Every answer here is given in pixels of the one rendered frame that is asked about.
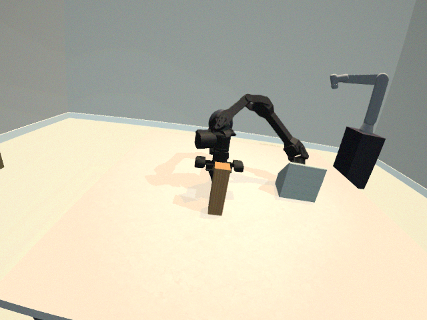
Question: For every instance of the dark brown wooden post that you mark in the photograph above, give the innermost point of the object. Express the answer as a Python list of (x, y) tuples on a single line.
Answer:
[(219, 186)]

